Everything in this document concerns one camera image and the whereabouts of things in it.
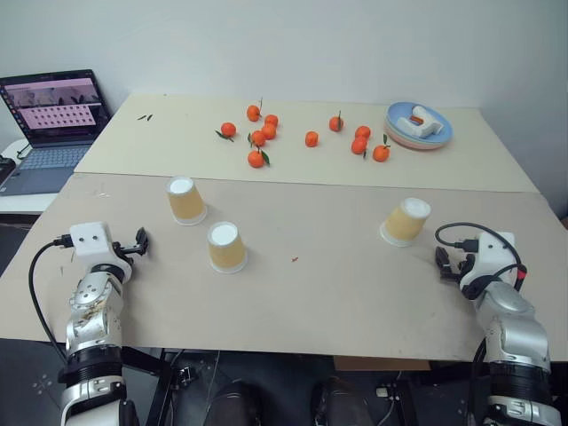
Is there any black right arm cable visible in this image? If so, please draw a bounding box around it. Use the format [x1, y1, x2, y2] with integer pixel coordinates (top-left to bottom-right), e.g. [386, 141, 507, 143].
[434, 222, 530, 304]

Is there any grey open laptop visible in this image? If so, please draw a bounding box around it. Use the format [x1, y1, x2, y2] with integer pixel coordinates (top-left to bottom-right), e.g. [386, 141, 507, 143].
[0, 67, 113, 197]

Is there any white bracket-shaped object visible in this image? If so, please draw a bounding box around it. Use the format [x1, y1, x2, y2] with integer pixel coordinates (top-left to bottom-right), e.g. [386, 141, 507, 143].
[395, 105, 446, 139]

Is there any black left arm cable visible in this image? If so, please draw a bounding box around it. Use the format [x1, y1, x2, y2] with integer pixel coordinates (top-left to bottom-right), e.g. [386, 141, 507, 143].
[28, 236, 75, 370]

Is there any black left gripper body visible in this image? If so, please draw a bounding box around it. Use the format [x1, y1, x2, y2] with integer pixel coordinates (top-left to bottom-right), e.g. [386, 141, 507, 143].
[110, 240, 139, 259]

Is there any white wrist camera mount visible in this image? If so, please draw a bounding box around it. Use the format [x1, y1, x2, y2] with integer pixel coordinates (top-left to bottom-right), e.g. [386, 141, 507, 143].
[458, 230, 518, 290]
[68, 219, 135, 284]

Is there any pink plate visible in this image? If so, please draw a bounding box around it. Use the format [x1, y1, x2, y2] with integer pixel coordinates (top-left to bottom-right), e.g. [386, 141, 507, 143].
[383, 118, 453, 151]

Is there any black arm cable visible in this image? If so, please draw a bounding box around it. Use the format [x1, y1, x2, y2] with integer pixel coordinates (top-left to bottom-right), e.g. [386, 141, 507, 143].
[28, 236, 75, 370]
[434, 222, 530, 304]

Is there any brown cardboard piece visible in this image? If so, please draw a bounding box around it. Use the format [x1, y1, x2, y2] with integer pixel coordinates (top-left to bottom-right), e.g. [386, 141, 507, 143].
[333, 355, 432, 373]

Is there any tan paper cup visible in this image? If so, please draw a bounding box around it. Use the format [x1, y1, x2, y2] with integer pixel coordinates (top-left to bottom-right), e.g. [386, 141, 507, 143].
[206, 220, 249, 274]
[379, 197, 433, 249]
[164, 175, 209, 227]

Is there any black table frame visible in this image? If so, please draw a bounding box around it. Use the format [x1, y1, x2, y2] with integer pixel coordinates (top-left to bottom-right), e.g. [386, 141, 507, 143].
[122, 347, 223, 426]

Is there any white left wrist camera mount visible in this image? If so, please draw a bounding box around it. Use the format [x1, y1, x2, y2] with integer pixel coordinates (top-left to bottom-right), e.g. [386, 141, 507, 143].
[68, 219, 135, 284]

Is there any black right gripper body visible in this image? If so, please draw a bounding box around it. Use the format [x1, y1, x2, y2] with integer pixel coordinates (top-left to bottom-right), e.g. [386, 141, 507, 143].
[454, 252, 476, 280]

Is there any pale green plate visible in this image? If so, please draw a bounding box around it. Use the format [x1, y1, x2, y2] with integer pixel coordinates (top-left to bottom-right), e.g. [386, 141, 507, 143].
[389, 132, 447, 154]

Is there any dark rounded shape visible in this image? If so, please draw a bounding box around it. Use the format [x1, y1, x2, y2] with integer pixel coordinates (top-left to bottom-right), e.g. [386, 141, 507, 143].
[208, 380, 265, 426]
[312, 375, 374, 426]

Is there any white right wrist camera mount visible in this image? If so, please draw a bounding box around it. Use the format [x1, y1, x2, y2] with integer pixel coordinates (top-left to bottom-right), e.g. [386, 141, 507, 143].
[458, 230, 518, 290]

